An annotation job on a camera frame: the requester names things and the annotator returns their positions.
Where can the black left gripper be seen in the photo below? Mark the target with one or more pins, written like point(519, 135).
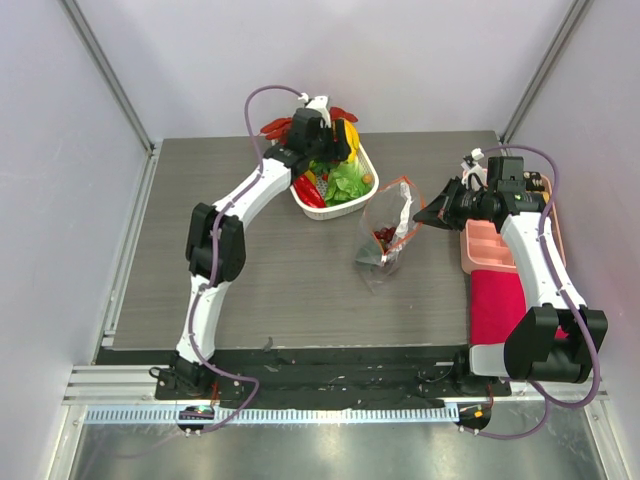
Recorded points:
point(338, 150)

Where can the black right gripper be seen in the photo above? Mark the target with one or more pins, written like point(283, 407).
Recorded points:
point(452, 198)

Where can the clear zip bag orange zipper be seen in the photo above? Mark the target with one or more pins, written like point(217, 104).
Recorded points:
point(392, 205)

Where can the red chili pepper toy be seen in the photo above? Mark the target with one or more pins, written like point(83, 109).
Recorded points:
point(308, 193)

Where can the purple grape bunch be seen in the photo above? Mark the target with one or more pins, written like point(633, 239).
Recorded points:
point(385, 236)

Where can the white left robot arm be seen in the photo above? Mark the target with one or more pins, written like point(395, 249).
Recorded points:
point(216, 246)

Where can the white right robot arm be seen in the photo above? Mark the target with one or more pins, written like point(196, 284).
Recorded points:
point(558, 338)

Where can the yellow banana bunch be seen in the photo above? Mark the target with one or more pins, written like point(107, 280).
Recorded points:
point(353, 140)

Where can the orange yellow mango toy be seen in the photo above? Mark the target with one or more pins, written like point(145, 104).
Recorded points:
point(311, 177)

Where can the green lettuce toy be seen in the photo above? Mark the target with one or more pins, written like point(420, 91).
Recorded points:
point(346, 182)

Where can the red lobster toy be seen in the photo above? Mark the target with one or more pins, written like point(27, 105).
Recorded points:
point(278, 128)

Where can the pink plastic organizer tray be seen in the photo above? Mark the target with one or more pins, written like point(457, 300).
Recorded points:
point(482, 248)

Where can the white plastic fruit basket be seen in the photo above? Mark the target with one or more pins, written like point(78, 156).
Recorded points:
point(322, 171)

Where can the red folded cloth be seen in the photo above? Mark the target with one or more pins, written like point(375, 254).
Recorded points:
point(497, 306)

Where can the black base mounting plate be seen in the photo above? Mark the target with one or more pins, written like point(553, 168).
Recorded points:
point(331, 378)

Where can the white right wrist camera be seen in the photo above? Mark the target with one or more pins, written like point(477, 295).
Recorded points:
point(474, 175)

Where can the white slotted cable duct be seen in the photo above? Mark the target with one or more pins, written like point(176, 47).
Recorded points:
point(182, 414)

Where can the aluminium frame rail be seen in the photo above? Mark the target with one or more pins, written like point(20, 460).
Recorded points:
point(96, 53)

